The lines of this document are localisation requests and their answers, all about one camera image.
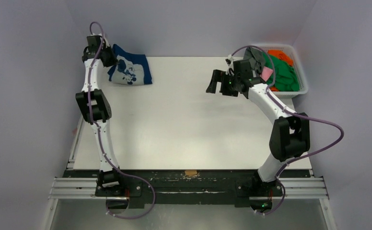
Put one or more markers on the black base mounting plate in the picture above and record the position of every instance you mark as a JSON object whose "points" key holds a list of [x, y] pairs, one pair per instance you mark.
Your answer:
{"points": [[217, 187]]}

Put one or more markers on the orange t shirt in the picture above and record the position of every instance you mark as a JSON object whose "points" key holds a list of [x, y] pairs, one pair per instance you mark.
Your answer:
{"points": [[281, 56]]}

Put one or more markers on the green t shirt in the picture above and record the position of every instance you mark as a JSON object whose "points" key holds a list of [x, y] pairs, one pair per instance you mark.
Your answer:
{"points": [[286, 78]]}

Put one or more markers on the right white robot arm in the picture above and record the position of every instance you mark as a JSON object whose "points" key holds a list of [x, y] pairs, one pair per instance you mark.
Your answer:
{"points": [[290, 135]]}

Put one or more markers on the grey t shirt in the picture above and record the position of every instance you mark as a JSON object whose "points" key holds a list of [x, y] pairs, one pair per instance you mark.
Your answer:
{"points": [[255, 58]]}

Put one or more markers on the brown tape piece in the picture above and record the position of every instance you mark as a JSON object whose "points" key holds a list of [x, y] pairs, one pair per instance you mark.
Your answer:
{"points": [[191, 173]]}

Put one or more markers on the dark blue t shirt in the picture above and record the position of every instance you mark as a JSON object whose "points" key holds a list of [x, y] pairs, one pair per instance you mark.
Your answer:
{"points": [[131, 69]]}

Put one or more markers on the white plastic laundry basket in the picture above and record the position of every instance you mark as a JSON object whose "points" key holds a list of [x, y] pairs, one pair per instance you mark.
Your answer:
{"points": [[289, 50]]}

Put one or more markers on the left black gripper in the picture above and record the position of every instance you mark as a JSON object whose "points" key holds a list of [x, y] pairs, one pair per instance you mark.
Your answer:
{"points": [[113, 61]]}

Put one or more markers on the pink cloth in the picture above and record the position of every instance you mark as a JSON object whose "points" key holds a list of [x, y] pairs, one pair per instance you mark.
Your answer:
{"points": [[266, 73]]}

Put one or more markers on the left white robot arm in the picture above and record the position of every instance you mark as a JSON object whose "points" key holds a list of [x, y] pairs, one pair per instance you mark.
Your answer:
{"points": [[96, 110]]}

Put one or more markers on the aluminium frame rail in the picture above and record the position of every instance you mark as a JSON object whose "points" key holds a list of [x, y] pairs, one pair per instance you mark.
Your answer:
{"points": [[84, 188]]}

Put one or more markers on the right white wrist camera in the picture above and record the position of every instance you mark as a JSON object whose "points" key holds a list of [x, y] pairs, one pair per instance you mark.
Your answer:
{"points": [[229, 60]]}

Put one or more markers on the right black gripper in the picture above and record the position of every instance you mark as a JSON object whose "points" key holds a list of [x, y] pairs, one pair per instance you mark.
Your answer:
{"points": [[225, 84]]}

